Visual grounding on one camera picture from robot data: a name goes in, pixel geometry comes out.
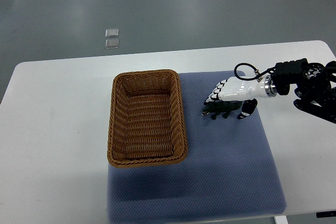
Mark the white table leg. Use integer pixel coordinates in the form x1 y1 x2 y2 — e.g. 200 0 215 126
274 216 289 224

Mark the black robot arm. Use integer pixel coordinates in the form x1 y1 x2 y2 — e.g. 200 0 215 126
234 58 335 123

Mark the blue textured mat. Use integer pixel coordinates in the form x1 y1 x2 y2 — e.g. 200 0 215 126
107 71 287 223

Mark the upper metal floor plate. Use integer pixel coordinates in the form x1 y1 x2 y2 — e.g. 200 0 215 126
105 28 119 38

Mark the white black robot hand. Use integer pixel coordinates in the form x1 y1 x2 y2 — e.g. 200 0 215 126
204 75 277 120

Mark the dark toy crocodile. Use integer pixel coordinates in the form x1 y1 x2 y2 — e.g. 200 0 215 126
202 101 242 120

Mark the black table control panel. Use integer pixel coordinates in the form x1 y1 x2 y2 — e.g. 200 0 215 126
316 211 336 218

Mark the brown wicker basket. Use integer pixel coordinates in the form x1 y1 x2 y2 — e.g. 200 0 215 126
107 69 188 168

